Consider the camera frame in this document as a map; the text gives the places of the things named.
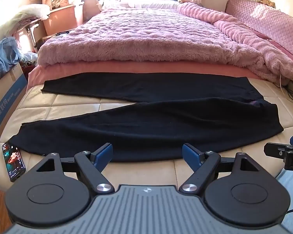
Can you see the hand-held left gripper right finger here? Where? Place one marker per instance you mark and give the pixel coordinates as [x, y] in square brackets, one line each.
[191, 156]

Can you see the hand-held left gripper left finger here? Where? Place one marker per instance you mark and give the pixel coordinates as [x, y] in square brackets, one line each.
[103, 154]

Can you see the black pants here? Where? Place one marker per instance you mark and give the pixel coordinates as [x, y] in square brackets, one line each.
[161, 131]

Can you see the light blue clothing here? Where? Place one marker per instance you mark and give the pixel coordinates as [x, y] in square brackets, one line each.
[291, 195]

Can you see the beige leather mattress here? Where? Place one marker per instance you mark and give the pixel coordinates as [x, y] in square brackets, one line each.
[63, 104]

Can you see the black smartphone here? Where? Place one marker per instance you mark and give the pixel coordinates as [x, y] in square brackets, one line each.
[13, 162]

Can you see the pink bed sheet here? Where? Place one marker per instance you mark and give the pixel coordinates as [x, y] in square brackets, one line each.
[136, 67]

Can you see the pink ruffled blanket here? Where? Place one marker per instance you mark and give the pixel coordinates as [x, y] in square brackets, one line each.
[249, 39]

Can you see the cardboard box with blue print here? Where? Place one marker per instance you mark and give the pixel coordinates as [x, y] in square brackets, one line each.
[5, 100]

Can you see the lilac fuzzy blanket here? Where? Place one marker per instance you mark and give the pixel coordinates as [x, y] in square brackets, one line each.
[136, 36]

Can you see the pink quilted headboard cover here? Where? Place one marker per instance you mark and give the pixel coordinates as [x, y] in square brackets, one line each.
[271, 19]

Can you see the orange plastic storage box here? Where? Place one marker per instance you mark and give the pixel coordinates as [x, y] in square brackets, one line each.
[61, 20]

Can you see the blue cloth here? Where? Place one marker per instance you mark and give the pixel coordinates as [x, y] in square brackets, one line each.
[2, 56]

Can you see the brown plush toy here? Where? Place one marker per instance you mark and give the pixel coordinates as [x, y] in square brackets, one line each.
[266, 2]

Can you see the dark blue bag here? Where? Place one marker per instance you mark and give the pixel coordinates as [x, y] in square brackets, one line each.
[91, 0]

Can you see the white bedding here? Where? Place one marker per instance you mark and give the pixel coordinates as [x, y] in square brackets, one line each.
[146, 2]

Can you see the white fluffy cloth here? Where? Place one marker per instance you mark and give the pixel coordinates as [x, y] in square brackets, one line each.
[26, 12]

